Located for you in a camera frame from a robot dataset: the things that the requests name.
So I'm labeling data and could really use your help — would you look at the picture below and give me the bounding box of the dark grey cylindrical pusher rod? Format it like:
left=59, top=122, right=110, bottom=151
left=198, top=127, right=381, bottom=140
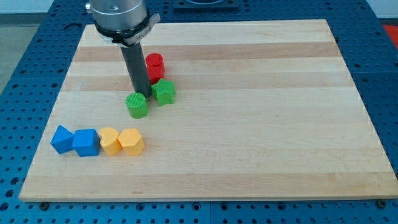
left=121, top=43, right=152, bottom=98

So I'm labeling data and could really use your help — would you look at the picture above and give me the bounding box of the green cylinder block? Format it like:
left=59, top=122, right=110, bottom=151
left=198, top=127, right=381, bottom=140
left=125, top=93, right=149, bottom=119

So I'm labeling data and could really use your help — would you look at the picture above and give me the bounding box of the green star block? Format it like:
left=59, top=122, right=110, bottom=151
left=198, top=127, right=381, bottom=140
left=151, top=78, right=176, bottom=106

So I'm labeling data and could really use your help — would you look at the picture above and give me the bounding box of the red cylinder block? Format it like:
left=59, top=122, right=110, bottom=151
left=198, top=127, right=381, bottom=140
left=146, top=53, right=165, bottom=85

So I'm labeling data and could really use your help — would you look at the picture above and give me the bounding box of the black mounting plate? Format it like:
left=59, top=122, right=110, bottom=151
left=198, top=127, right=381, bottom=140
left=172, top=0, right=239, bottom=11

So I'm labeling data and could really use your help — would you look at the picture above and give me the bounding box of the yellow hexagon block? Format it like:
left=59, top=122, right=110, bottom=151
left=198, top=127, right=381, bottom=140
left=118, top=128, right=145, bottom=156

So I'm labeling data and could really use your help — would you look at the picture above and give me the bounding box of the yellow heart block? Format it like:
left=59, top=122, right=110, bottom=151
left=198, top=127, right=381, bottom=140
left=99, top=127, right=122, bottom=156

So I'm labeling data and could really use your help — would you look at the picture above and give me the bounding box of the blue cube block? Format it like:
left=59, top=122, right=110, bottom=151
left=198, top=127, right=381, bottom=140
left=72, top=129, right=100, bottom=157

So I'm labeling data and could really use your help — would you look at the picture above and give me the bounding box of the blue triangular block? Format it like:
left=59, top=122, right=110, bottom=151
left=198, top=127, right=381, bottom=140
left=50, top=125, right=74, bottom=154

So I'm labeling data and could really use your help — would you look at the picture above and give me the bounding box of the light wooden board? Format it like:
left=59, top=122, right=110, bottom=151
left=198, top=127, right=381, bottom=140
left=19, top=19, right=397, bottom=202

